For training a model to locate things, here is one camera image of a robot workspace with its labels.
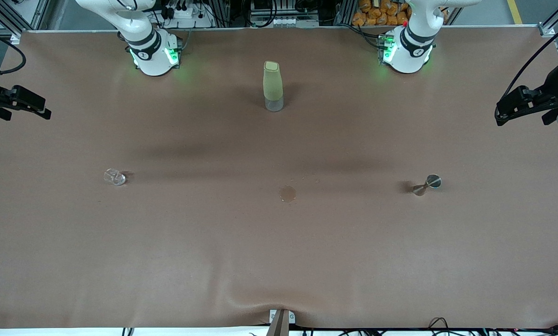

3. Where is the orange bread roll pile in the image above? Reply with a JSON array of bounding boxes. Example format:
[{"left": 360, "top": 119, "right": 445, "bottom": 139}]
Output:
[{"left": 351, "top": 0, "right": 450, "bottom": 27}]

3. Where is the pale green shaker bottle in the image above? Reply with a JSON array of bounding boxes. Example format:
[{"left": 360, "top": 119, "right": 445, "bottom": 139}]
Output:
[{"left": 263, "top": 61, "right": 284, "bottom": 112}]

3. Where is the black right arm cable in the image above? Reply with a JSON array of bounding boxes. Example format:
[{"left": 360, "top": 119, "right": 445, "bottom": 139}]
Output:
[{"left": 0, "top": 26, "right": 27, "bottom": 77}]

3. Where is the aluminium frame post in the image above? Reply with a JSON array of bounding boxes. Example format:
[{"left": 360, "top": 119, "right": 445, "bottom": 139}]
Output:
[
  {"left": 538, "top": 0, "right": 558, "bottom": 61},
  {"left": 0, "top": 0, "right": 50, "bottom": 45}
]

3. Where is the brown table mat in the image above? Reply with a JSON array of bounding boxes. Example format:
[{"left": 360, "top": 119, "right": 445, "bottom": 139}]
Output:
[{"left": 0, "top": 26, "right": 558, "bottom": 329}]

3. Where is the metal clamp bracket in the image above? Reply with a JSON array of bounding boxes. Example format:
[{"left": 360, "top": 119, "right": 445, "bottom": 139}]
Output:
[{"left": 268, "top": 309, "right": 297, "bottom": 325}]

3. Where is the brown stand pole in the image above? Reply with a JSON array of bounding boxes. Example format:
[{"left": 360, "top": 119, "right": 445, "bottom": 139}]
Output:
[{"left": 266, "top": 310, "right": 290, "bottom": 336}]

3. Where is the steel double-cone jigger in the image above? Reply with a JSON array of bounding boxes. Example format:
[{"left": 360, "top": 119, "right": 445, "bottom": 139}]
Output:
[{"left": 412, "top": 174, "right": 443, "bottom": 196}]

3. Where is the white power strip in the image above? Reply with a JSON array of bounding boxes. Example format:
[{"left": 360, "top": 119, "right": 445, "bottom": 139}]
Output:
[{"left": 160, "top": 0, "right": 204, "bottom": 20}]

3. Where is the clear glass measuring cup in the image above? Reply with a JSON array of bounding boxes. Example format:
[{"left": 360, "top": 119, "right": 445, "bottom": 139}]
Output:
[{"left": 104, "top": 168, "right": 127, "bottom": 186}]

